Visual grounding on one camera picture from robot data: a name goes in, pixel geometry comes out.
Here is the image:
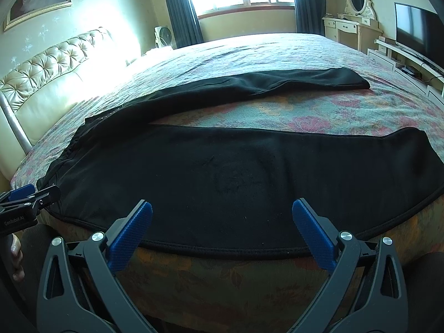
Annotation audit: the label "person's left hand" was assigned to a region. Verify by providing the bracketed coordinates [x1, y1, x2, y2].
[10, 234, 25, 283]

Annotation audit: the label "black flat screen television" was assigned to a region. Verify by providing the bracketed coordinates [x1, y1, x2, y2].
[394, 3, 443, 73]

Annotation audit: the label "floral bedspread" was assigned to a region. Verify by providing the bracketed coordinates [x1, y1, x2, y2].
[10, 34, 443, 332]

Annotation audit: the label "right dark blue curtain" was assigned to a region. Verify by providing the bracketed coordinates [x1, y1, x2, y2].
[294, 0, 326, 36]

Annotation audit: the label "black pants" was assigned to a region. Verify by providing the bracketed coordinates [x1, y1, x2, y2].
[37, 68, 443, 257]

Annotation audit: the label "cream vanity dressing table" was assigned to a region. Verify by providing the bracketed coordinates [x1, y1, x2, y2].
[323, 15, 383, 54]

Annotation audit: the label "white TV stand cabinet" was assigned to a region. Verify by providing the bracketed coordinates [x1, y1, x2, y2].
[367, 37, 443, 110]

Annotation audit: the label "dark blue curtain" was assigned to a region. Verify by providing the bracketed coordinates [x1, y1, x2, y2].
[166, 0, 204, 48]
[294, 0, 326, 36]

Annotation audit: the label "white floor fan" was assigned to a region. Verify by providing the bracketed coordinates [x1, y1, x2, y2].
[154, 26, 172, 47]

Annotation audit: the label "left dark blue curtain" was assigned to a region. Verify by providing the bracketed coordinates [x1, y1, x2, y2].
[166, 0, 204, 48]

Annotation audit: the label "cream tufted leather headboard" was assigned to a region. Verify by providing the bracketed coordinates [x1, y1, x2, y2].
[1, 27, 141, 180]

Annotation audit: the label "black set-top box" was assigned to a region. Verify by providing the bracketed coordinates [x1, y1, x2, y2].
[400, 65, 421, 76]

